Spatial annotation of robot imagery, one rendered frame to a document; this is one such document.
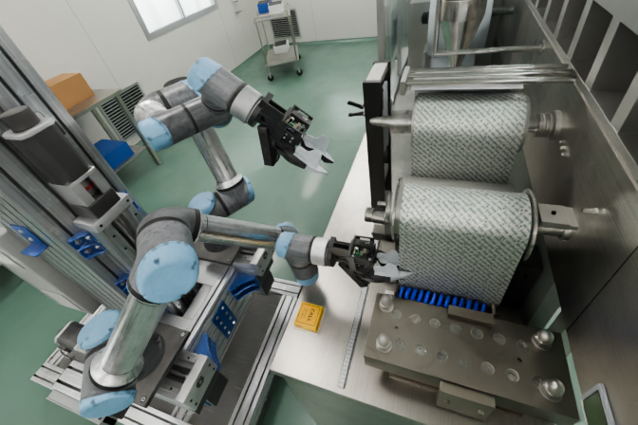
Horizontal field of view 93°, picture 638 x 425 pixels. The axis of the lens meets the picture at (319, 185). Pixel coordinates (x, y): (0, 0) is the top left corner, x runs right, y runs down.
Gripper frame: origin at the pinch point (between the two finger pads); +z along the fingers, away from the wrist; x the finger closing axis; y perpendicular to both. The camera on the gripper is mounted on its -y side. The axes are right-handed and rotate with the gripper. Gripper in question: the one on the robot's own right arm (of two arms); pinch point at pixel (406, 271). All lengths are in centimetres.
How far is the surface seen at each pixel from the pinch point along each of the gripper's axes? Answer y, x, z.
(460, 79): 36.6, 30.3, 7.5
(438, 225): 18.7, 0.3, 5.7
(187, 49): -38, 333, -358
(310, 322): -16.6, -11.9, -25.0
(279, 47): -73, 428, -256
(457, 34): 34, 72, 7
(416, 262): 5.3, -0.3, 2.0
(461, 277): 2.5, -0.3, 12.2
